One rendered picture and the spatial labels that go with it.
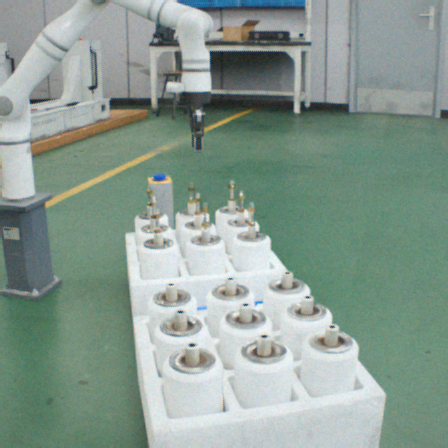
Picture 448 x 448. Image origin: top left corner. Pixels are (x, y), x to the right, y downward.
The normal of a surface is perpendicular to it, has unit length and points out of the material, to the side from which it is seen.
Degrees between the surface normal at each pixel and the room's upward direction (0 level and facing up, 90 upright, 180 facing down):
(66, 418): 0
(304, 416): 90
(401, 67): 90
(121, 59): 90
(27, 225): 91
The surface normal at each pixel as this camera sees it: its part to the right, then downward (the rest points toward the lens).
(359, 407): 0.22, 0.30
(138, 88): -0.30, 0.30
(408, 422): 0.00, -0.95
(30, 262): 0.46, 0.27
